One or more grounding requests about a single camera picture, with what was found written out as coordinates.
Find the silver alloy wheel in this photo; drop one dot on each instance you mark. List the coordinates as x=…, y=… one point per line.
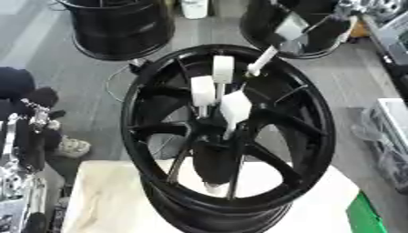
x=385, y=7

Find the white pin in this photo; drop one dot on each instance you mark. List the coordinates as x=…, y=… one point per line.
x=202, y=91
x=261, y=63
x=223, y=68
x=235, y=106

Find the clear plastic bag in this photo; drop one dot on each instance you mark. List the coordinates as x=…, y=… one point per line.
x=388, y=145

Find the black spoked wheel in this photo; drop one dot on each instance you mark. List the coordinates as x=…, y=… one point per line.
x=159, y=91

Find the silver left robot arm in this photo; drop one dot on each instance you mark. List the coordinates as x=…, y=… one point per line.
x=10, y=179

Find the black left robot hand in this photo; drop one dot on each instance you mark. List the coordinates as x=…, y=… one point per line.
x=16, y=83

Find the black wheel rim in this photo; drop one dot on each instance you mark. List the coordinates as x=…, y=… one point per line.
x=122, y=27
x=329, y=33

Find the white plastic container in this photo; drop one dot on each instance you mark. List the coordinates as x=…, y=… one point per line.
x=194, y=8

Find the person's foot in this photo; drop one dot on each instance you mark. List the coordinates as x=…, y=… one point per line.
x=73, y=147

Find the green panel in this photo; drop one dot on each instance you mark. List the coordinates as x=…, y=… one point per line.
x=365, y=215

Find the dark metal rack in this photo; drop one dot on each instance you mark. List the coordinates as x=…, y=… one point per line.
x=393, y=51

